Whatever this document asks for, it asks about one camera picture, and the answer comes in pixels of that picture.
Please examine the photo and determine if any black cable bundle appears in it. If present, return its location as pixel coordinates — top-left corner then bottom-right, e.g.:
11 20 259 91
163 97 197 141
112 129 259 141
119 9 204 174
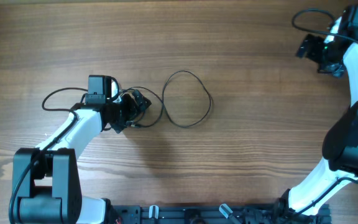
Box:
121 70 213 129

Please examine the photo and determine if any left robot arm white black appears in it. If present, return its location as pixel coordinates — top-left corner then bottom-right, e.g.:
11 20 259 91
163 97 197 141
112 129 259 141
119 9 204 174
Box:
8 75 152 223

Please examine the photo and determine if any left camera cable black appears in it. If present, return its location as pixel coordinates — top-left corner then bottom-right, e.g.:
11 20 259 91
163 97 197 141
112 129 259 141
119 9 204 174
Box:
8 76 121 224

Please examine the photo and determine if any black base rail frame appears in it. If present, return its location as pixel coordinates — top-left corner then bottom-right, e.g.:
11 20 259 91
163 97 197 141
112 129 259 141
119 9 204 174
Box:
104 204 332 224

